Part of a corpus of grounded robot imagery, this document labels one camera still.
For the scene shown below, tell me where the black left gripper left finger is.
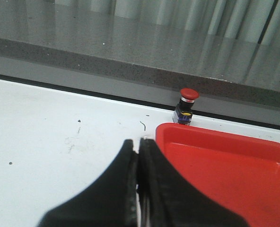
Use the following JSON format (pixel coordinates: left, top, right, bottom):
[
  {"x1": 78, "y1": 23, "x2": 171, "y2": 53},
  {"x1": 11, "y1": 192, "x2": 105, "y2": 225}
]
[{"x1": 38, "y1": 140, "x2": 138, "y2": 227}]

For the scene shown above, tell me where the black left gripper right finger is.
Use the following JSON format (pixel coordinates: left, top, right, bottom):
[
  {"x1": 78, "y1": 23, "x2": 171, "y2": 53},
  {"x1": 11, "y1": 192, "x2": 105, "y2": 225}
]
[{"x1": 138, "y1": 139, "x2": 248, "y2": 227}]

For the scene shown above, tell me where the red mushroom push button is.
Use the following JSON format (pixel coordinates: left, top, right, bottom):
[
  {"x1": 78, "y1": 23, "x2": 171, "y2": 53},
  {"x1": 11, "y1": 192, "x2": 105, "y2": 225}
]
[{"x1": 172, "y1": 88, "x2": 200, "y2": 125}]

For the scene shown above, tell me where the red plastic tray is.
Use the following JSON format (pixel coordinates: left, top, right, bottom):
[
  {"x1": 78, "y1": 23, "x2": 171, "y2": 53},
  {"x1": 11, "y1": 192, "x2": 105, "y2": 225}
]
[{"x1": 156, "y1": 123, "x2": 280, "y2": 227}]

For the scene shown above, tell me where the grey stone counter ledge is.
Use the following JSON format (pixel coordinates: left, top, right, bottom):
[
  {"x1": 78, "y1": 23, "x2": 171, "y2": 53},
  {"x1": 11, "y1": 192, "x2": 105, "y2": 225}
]
[{"x1": 0, "y1": 0, "x2": 280, "y2": 126}]

